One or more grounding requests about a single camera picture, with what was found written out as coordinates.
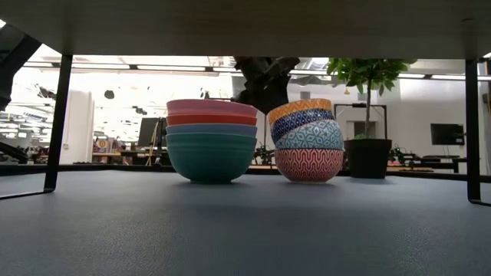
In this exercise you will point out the black low bench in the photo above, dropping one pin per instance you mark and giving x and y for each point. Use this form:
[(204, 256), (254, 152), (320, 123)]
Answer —
[(441, 158)]

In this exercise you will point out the red large bowl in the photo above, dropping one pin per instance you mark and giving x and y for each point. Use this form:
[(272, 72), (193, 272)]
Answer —
[(211, 119)]

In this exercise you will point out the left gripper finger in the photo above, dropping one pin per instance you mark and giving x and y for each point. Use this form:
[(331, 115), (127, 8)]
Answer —
[(265, 104)]

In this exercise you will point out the wooden tray board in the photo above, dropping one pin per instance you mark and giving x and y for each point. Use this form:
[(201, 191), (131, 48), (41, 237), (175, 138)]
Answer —
[(245, 27)]

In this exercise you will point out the red wave-patterned small bowl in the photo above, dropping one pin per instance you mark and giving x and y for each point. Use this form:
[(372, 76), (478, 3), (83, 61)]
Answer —
[(308, 165)]

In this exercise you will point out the light blue star-patterned small bowl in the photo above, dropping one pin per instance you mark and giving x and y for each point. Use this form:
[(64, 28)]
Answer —
[(310, 135)]

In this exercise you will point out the black metal frame stand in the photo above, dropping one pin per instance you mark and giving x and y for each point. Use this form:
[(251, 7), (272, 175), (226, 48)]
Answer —
[(341, 104)]

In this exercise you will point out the black table border frame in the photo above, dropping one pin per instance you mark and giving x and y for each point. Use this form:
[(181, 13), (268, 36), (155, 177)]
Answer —
[(115, 167)]

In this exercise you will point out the blue large bowl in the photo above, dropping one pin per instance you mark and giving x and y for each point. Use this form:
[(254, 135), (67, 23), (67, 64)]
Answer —
[(211, 129)]

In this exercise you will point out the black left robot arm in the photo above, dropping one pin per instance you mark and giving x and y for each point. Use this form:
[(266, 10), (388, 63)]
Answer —
[(15, 65)]

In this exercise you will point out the teal large bowl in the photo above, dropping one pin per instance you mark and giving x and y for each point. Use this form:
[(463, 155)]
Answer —
[(211, 161)]

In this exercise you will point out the black round hanging object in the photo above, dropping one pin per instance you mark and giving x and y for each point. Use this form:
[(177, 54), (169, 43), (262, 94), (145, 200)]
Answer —
[(109, 94)]

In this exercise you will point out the black wall screen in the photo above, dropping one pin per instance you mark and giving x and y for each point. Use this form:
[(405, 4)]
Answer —
[(447, 134)]

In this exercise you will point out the box with target print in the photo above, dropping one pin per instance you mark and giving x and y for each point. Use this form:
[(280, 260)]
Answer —
[(101, 145)]

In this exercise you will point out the black computer monitor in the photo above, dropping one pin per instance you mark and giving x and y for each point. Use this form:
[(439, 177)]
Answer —
[(151, 132)]

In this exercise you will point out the green plant in black pot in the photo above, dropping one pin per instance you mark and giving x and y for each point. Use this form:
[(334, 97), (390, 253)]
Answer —
[(367, 157)]

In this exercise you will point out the pink large bowl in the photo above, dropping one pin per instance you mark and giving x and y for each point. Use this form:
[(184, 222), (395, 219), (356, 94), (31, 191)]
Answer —
[(212, 106)]

